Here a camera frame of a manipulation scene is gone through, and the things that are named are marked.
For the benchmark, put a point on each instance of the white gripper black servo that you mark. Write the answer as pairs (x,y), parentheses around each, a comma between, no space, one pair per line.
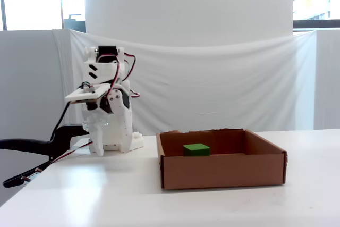
(116,106)

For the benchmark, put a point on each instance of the green wooden cube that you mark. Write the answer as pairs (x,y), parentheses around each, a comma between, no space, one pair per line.
(196,148)

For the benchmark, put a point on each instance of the brown cardboard box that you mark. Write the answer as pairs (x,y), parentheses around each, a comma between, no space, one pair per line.
(223,171)

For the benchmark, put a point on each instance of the white partition panel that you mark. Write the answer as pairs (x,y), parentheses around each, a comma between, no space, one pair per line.
(328,78)
(29,83)

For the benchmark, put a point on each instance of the white cloth backdrop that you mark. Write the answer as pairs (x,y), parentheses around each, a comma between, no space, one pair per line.
(212,83)

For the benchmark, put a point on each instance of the dark grey office equipment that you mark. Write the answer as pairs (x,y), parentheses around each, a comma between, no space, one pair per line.
(73,21)

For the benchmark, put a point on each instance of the white camera mount circuit board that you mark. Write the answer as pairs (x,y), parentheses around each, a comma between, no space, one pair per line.
(85,95)

